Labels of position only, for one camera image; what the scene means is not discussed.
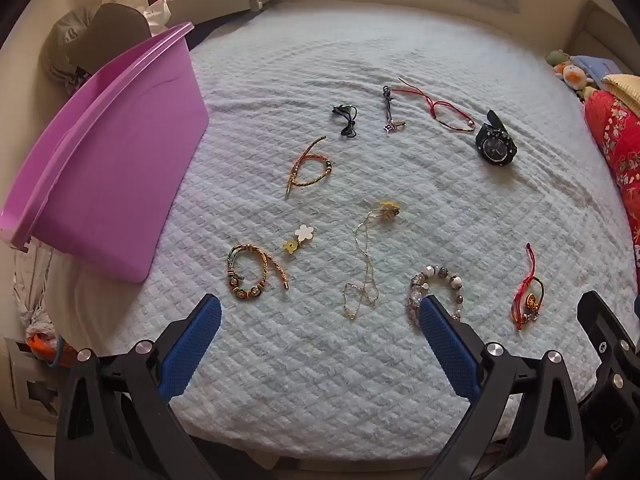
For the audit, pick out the blue cloth item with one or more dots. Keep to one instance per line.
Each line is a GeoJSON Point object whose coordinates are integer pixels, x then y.
{"type": "Point", "coordinates": [597, 66]}

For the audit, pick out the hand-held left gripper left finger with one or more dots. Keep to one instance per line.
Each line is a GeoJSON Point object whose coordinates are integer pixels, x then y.
{"type": "Point", "coordinates": [195, 345]}

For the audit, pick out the red floral pillow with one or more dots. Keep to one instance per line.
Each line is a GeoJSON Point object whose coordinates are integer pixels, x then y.
{"type": "Point", "coordinates": [617, 140]}

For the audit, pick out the olive baseball cap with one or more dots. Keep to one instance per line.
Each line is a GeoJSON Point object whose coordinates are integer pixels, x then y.
{"type": "Point", "coordinates": [100, 30]}

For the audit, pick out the crumpled plastic bag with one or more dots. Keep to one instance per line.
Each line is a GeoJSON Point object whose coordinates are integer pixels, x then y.
{"type": "Point", "coordinates": [32, 285]}

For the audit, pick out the green plush toy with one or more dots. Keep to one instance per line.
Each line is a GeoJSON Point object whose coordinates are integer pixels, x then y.
{"type": "Point", "coordinates": [556, 58]}

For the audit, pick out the white flower charm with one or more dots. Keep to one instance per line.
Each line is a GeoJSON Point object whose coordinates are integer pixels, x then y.
{"type": "Point", "coordinates": [305, 233]}

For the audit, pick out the beige padded headboard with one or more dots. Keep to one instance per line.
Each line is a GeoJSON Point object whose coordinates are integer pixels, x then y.
{"type": "Point", "coordinates": [600, 25]}

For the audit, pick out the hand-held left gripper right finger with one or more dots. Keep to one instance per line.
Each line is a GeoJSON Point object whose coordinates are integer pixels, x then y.
{"type": "Point", "coordinates": [447, 345]}

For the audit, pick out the white cardboard box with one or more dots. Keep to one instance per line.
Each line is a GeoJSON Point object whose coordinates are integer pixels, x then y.
{"type": "Point", "coordinates": [22, 385]}

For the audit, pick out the black wrist watch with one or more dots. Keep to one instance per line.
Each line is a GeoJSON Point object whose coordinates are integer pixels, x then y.
{"type": "Point", "coordinates": [495, 147]}

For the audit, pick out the purple plastic bin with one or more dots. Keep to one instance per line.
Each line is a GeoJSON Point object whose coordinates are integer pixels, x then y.
{"type": "Point", "coordinates": [125, 160]}

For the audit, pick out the yellow flower charm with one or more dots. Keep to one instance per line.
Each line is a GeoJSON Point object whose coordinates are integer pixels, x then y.
{"type": "Point", "coordinates": [289, 247]}

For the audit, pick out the yellow cushion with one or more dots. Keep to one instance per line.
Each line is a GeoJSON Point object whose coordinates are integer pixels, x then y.
{"type": "Point", "coordinates": [625, 87]}

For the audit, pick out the white duck plush toy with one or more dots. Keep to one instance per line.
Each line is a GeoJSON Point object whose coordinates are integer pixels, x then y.
{"type": "Point", "coordinates": [575, 76]}

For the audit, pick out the light quilted blanket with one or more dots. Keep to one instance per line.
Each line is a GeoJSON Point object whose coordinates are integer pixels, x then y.
{"type": "Point", "coordinates": [300, 385]}

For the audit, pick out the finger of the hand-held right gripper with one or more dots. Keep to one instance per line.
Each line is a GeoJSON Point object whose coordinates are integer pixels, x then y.
{"type": "Point", "coordinates": [607, 335]}

